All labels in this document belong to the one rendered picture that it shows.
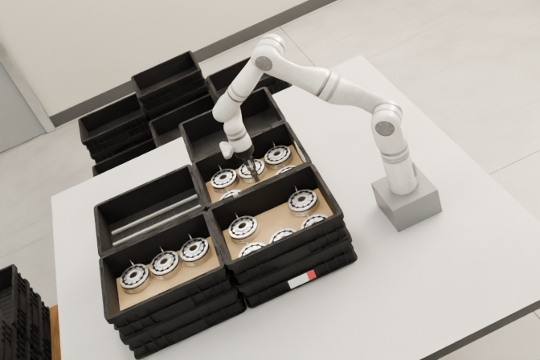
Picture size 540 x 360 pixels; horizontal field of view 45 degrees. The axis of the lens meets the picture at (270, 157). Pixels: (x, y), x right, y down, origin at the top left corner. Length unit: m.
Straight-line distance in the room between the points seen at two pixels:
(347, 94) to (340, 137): 0.70
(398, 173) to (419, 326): 0.49
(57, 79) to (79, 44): 0.33
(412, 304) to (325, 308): 0.27
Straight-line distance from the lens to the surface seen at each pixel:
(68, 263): 2.78
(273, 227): 2.24
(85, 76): 5.17
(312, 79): 2.02
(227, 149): 2.34
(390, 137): 2.08
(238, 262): 2.04
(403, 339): 2.00
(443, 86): 4.10
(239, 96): 2.17
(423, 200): 2.23
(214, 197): 2.46
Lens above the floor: 2.33
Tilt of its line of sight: 36 degrees down
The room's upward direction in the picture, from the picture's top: 22 degrees counter-clockwise
